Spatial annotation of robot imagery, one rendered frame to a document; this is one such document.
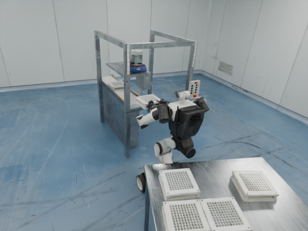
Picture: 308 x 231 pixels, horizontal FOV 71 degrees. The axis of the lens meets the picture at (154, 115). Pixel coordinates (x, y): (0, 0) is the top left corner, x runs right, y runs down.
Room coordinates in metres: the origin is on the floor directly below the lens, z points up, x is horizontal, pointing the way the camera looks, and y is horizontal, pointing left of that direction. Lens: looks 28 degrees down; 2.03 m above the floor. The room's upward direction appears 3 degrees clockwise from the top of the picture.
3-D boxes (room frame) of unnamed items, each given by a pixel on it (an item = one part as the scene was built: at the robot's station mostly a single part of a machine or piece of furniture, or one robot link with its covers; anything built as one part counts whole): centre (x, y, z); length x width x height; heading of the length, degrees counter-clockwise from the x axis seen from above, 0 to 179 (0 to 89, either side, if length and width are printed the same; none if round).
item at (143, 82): (2.76, 0.17, 1.11); 0.22 x 0.11 x 0.20; 32
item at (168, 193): (1.19, -0.21, 0.88); 0.25 x 0.24 x 0.02; 102
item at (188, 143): (1.77, -0.30, 0.81); 0.28 x 0.13 x 0.18; 31
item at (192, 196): (1.19, -0.21, 0.83); 0.24 x 0.24 x 0.02; 12
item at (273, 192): (1.22, -0.78, 0.88); 0.25 x 0.24 x 0.02; 96
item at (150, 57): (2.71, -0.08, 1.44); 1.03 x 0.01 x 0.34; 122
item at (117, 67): (2.86, 0.39, 1.22); 0.62 x 0.38 x 0.04; 32
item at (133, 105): (3.19, 0.58, 0.77); 1.35 x 0.25 x 0.05; 32
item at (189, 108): (1.80, -0.29, 1.08); 0.34 x 0.30 x 0.36; 121
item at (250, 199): (1.22, -0.78, 0.83); 0.24 x 0.24 x 0.02; 6
